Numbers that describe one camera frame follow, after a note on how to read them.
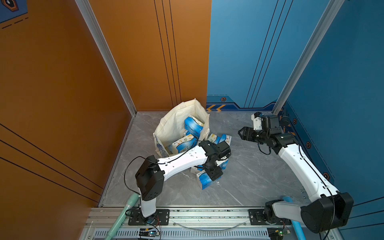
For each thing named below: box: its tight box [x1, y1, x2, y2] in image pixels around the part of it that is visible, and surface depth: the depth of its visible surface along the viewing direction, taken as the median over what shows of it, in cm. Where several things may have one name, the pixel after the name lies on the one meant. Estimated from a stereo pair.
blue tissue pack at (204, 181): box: [196, 171, 222, 190], surface depth 79 cm
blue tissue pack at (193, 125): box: [184, 115, 205, 139], surface depth 93 cm
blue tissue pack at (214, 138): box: [207, 133, 221, 145], surface depth 96 cm
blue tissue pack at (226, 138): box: [218, 134, 232, 146], surface depth 96 cm
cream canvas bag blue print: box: [153, 98, 210, 158], surface depth 88 cm
